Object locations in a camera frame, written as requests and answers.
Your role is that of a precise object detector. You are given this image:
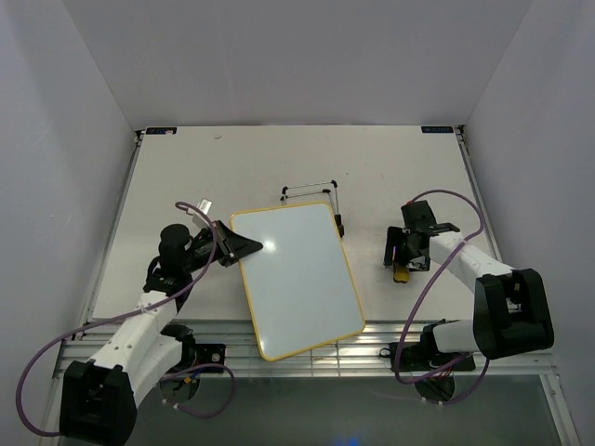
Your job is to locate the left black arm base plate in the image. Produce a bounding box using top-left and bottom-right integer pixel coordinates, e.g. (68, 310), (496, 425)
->
(167, 343), (227, 374)

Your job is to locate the right blue corner label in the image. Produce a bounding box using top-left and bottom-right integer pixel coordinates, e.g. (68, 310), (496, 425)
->
(420, 125), (455, 134)

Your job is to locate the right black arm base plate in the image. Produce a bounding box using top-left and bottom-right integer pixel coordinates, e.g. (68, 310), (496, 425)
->
(378, 342), (476, 373)

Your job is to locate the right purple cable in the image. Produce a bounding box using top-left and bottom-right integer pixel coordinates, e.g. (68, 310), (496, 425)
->
(394, 189), (492, 407)

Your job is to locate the blue corner label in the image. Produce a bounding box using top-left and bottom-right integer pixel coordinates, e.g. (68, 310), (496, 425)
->
(145, 126), (178, 136)
(420, 125), (455, 134)

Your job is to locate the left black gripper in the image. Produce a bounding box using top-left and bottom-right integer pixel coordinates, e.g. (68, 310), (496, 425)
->
(183, 220), (263, 274)

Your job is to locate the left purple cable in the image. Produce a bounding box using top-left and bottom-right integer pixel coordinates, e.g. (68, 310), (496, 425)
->
(16, 201), (235, 438)

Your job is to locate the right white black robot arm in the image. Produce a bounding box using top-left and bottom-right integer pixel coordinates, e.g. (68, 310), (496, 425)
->
(384, 201), (554, 372)

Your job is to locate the purple cable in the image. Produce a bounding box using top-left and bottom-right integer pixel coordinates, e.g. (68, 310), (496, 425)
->
(394, 189), (492, 407)
(16, 201), (235, 438)

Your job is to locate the black wire easel stand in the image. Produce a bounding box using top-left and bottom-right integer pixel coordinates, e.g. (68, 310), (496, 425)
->
(280, 179), (345, 238)

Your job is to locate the yellow black eraser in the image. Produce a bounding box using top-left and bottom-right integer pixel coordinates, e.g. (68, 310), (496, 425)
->
(392, 264), (410, 283)

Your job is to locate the left blue corner label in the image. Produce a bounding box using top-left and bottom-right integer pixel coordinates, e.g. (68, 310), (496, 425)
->
(145, 126), (178, 136)

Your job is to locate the yellow framed whiteboard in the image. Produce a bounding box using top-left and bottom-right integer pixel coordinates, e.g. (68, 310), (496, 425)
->
(230, 201), (365, 361)

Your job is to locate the aluminium rail frame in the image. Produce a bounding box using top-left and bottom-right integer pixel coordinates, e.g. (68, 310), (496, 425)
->
(51, 320), (559, 380)

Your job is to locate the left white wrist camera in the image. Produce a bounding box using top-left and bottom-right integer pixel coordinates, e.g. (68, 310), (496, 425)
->
(186, 198), (213, 228)

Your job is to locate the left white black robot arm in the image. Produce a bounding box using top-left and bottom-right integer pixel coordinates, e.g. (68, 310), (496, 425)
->
(59, 220), (263, 445)

